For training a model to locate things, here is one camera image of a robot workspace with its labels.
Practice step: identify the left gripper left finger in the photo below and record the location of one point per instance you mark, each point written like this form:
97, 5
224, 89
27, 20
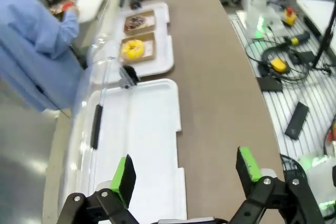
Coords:
123, 182

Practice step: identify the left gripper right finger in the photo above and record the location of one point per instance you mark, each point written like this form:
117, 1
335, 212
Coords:
262, 200

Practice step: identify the yellow glazed donut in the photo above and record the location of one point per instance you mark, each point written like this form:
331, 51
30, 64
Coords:
127, 49

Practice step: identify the yellow donut in paper tray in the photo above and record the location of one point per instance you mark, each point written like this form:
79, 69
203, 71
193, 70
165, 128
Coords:
153, 48

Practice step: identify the chocolate donut with coloured sprinkles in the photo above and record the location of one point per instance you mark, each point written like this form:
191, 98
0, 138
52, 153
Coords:
135, 22

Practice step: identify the sprinkled chocolate donut in tray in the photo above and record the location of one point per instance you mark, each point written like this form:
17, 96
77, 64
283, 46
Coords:
152, 12

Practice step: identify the person in blue shirt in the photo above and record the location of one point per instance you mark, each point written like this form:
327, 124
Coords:
26, 37

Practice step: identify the person's left hand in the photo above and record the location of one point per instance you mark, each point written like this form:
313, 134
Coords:
76, 9

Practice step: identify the white display case tray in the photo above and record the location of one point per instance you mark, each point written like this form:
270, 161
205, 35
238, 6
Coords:
147, 129
162, 51

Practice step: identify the long black power brick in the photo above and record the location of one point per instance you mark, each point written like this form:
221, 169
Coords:
296, 121

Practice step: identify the grey slatted aluminium platform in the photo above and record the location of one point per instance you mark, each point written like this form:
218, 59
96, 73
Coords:
283, 108

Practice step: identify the black lid hinge knob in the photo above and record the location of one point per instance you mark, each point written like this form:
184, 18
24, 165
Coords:
131, 73

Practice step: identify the flat black box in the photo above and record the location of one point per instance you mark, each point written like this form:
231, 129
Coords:
269, 84

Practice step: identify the white printed paper liner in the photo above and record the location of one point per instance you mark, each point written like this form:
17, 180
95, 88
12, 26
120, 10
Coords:
149, 21
148, 48

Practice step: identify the yellow pendant button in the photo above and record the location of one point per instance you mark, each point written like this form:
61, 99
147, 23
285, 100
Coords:
278, 65

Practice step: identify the white table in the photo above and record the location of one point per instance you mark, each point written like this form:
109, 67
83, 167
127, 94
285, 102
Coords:
92, 1

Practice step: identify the red emergency stop button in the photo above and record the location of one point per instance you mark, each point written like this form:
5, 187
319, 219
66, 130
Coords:
289, 15

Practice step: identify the yellow and black hand switch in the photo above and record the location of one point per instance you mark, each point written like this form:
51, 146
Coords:
298, 39

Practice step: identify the black camera pole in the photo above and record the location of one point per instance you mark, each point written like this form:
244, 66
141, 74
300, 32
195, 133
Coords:
325, 32

